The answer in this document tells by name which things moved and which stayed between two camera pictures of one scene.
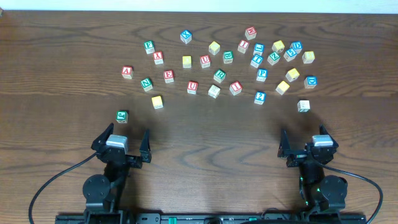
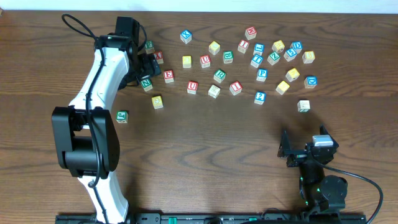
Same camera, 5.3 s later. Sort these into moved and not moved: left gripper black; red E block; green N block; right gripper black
Moved: left gripper black
Not moved: right gripper black; red E block; green N block
